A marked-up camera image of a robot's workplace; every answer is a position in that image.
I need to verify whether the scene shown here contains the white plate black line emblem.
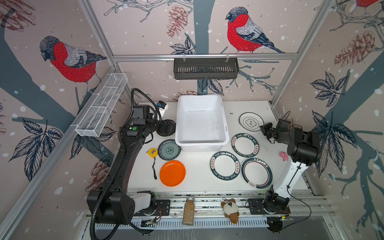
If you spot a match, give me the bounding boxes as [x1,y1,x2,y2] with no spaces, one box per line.
[239,112,265,132]

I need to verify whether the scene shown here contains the small green rim plate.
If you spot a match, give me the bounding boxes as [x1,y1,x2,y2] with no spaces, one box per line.
[231,133,260,158]

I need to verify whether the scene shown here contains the green red rim plate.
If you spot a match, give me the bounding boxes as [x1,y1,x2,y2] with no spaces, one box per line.
[241,158,273,189]

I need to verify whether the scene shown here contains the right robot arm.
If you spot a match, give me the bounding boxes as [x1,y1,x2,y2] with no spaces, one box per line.
[260,119,321,214]

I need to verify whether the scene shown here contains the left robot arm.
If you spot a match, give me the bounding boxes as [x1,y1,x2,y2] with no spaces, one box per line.
[87,101,168,225]

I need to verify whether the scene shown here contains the white plastic bin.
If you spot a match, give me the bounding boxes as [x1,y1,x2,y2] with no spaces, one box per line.
[175,95,230,153]

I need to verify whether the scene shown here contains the pink toy pig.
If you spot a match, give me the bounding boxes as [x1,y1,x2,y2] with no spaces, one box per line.
[279,152,289,161]

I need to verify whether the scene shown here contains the teal floral patterned plate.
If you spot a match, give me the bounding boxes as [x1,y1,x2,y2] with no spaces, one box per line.
[158,140,182,161]

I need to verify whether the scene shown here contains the yellow tape measure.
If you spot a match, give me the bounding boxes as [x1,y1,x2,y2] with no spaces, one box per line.
[147,148,158,180]

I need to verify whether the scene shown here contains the orange plastic plate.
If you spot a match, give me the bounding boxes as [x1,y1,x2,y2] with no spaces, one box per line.
[160,160,186,187]

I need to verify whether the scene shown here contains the large green rim plate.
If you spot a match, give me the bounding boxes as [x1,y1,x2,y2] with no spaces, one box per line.
[210,151,240,181]

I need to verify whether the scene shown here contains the brown plush toy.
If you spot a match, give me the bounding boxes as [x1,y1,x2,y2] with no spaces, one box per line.
[221,199,240,225]

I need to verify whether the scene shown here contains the glass spice jar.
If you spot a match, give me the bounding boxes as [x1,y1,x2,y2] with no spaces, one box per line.
[182,196,195,226]

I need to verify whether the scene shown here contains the small circuit board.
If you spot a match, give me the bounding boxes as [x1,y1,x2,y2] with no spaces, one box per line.
[140,219,158,229]

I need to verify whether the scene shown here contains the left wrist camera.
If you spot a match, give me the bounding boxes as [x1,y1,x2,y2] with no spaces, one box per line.
[157,101,169,118]

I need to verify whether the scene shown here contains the black hanging wire basket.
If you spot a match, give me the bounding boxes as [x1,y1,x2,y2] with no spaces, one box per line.
[174,58,239,80]

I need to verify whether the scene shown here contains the white mesh wall shelf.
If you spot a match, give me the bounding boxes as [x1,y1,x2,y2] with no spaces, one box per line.
[76,73,128,137]

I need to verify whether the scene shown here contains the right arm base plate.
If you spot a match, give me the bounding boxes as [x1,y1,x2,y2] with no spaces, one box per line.
[245,198,291,216]

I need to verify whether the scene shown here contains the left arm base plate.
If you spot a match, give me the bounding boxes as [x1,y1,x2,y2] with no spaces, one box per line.
[134,200,171,217]

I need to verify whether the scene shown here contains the black device under rail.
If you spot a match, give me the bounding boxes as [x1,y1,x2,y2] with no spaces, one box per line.
[267,217,284,234]

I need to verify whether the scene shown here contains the black corrugated cable conduit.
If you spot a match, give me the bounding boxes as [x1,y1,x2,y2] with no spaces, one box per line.
[89,87,163,240]

